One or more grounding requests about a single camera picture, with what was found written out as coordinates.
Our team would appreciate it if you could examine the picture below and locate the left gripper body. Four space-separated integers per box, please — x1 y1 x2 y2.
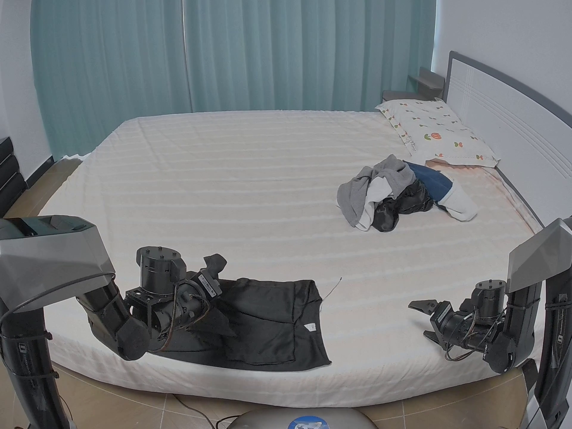
170 280 214 330

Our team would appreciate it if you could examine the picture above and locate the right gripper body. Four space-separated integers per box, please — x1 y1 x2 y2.
440 310 478 351

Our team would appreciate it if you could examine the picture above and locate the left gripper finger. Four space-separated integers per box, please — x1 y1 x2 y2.
203 253 227 280
203 304 238 338

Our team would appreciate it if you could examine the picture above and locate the black T-shirt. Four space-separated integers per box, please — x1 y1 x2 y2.
152 277 343 372

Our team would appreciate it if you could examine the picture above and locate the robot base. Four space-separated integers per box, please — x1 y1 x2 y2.
226 408 379 429

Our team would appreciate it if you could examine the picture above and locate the bed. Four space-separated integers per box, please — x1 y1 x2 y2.
38 51 572 408

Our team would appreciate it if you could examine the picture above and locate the pile of clothes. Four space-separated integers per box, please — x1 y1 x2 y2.
336 155 479 233

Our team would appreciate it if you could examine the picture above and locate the white printed pillow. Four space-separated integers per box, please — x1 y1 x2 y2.
374 98 499 169

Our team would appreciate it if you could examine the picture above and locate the grey bedside table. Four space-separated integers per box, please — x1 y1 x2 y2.
382 66 446 103

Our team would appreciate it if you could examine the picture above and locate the black chest of drawers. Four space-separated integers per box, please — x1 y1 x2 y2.
0 137 25 219

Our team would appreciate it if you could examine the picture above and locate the blue-green curtain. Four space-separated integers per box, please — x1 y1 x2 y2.
30 0 194 160
183 0 438 112

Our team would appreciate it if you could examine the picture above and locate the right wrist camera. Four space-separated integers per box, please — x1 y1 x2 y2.
429 301 453 326

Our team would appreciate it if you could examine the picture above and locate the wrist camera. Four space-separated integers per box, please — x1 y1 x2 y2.
429 301 453 326
197 271 223 301

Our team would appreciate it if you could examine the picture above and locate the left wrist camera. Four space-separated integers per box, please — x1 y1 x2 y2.
197 271 223 301

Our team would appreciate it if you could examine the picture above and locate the black cable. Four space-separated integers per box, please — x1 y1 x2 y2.
171 393 244 424

